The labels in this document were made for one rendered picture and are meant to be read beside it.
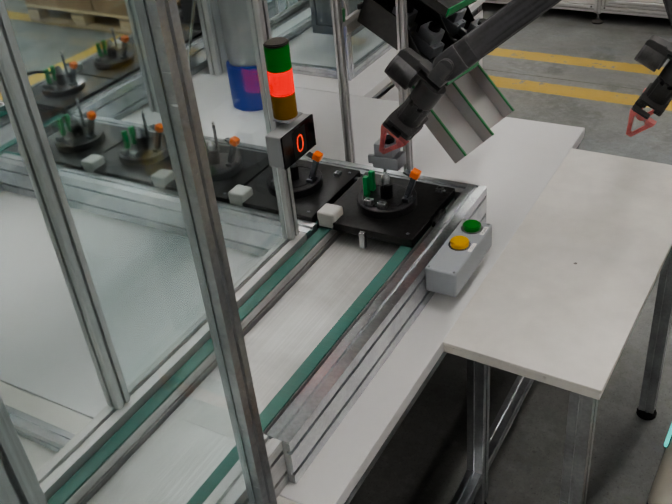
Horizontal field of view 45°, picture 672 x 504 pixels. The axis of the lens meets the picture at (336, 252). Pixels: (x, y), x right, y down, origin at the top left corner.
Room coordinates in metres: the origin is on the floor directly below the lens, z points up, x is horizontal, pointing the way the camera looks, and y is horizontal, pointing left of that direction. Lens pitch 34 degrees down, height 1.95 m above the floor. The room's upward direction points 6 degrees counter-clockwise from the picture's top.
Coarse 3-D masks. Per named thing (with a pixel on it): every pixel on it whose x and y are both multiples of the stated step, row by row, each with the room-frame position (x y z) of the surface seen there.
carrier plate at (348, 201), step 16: (352, 192) 1.70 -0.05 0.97; (416, 192) 1.67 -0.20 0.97; (432, 192) 1.66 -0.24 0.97; (448, 192) 1.65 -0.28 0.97; (352, 208) 1.63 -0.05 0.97; (416, 208) 1.60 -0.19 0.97; (432, 208) 1.59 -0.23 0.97; (336, 224) 1.57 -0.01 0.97; (352, 224) 1.56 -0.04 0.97; (368, 224) 1.55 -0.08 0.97; (384, 224) 1.55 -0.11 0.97; (400, 224) 1.54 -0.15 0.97; (416, 224) 1.53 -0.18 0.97; (384, 240) 1.51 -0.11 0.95; (400, 240) 1.48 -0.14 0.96; (416, 240) 1.49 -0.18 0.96
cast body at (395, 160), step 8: (376, 144) 1.63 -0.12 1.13; (392, 144) 1.62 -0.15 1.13; (376, 152) 1.63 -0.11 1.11; (392, 152) 1.61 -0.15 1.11; (400, 152) 1.63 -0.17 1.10; (368, 160) 1.66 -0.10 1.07; (376, 160) 1.63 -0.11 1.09; (384, 160) 1.62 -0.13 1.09; (392, 160) 1.61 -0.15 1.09; (400, 160) 1.61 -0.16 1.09; (384, 168) 1.62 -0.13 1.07; (392, 168) 1.61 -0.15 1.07; (400, 168) 1.61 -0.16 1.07
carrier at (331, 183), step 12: (300, 168) 1.82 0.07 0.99; (324, 168) 1.84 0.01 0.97; (336, 168) 1.83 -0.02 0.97; (300, 180) 1.75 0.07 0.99; (312, 180) 1.73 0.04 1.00; (324, 180) 1.78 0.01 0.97; (336, 180) 1.77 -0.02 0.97; (348, 180) 1.76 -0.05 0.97; (300, 192) 1.71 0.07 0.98; (312, 192) 1.72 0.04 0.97; (324, 192) 1.72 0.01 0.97; (336, 192) 1.71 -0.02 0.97; (300, 204) 1.67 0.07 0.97; (312, 204) 1.67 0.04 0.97; (324, 204) 1.66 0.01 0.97; (300, 216) 1.62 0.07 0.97; (312, 216) 1.61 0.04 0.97
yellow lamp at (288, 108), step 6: (288, 96) 1.52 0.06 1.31; (294, 96) 1.53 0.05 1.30; (276, 102) 1.52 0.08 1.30; (282, 102) 1.52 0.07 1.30; (288, 102) 1.52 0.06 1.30; (294, 102) 1.53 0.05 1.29; (276, 108) 1.52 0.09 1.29; (282, 108) 1.52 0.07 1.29; (288, 108) 1.52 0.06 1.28; (294, 108) 1.53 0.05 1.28; (276, 114) 1.52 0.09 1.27; (282, 114) 1.52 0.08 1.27; (288, 114) 1.52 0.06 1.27; (294, 114) 1.52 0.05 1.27
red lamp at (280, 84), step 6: (288, 72) 1.52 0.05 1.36; (270, 78) 1.52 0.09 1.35; (276, 78) 1.52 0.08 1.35; (282, 78) 1.52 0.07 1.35; (288, 78) 1.52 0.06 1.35; (270, 84) 1.53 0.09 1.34; (276, 84) 1.52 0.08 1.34; (282, 84) 1.52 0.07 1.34; (288, 84) 1.52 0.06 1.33; (270, 90) 1.53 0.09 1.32; (276, 90) 1.52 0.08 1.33; (282, 90) 1.52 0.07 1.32; (288, 90) 1.52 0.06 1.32; (294, 90) 1.53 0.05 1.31; (276, 96) 1.52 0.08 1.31; (282, 96) 1.51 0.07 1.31
